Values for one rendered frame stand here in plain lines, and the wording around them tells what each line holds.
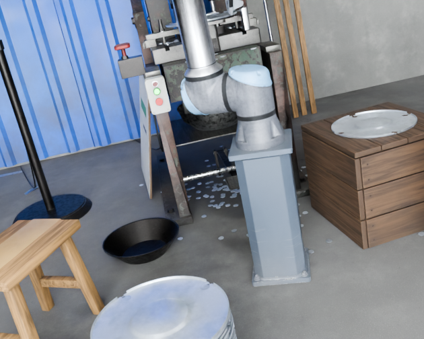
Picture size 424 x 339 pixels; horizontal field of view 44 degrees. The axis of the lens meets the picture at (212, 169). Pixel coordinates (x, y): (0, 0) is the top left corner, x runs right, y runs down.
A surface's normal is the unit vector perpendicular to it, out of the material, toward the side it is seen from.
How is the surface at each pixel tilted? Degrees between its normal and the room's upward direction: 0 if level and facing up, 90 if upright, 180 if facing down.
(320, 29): 90
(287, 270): 90
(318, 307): 0
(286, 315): 0
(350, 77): 90
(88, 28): 90
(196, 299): 0
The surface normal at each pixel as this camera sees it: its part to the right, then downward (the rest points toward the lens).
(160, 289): -0.18, -0.92
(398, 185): 0.26, 0.29
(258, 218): -0.13, 0.37
